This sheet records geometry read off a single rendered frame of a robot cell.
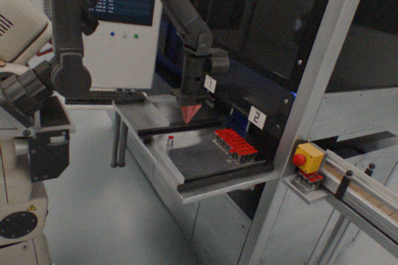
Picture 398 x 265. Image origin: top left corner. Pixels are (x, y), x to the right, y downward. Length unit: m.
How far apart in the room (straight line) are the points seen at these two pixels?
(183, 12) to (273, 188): 0.74
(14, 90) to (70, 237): 1.41
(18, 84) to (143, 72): 1.14
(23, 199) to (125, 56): 0.97
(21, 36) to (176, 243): 1.51
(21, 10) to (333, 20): 0.81
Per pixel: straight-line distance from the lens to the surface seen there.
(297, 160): 1.07
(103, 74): 1.77
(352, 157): 1.52
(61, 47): 0.70
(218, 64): 0.87
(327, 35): 1.02
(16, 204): 1.06
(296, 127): 1.09
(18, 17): 0.82
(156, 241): 2.01
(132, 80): 1.80
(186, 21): 0.78
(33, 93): 0.72
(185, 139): 1.23
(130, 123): 1.30
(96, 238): 2.01
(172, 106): 1.48
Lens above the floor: 1.51
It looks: 26 degrees down
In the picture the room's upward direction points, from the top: 11 degrees clockwise
